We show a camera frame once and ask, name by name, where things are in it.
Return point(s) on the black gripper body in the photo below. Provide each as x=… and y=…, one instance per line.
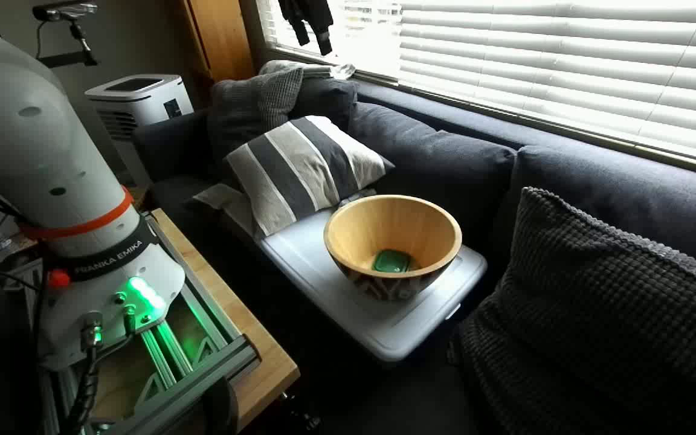
x=309, y=19

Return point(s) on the wooden zebra-pattern bowl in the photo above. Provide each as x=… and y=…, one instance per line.
x=359, y=231

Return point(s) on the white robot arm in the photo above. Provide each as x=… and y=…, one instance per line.
x=105, y=264

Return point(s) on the dark blue sofa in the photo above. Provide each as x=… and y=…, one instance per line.
x=466, y=162

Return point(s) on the green object inside bowl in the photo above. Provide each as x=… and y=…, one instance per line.
x=391, y=262

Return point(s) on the striped grey white cushion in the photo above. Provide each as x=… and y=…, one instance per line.
x=293, y=171

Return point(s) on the white air purifier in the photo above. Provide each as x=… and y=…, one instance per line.
x=136, y=100

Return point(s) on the grey plastic bin lid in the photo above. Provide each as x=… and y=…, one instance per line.
x=387, y=330

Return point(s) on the white window blinds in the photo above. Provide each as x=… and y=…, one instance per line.
x=622, y=69

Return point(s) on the dark knitted cushion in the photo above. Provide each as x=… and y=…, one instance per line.
x=590, y=332

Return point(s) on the wooden side table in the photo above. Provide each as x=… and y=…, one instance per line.
x=242, y=321

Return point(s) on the wooden door frame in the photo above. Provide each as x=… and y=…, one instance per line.
x=217, y=37

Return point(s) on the black camera on stand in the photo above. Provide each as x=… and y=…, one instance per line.
x=66, y=13

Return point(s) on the green metal robot base frame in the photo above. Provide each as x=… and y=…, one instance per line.
x=87, y=325

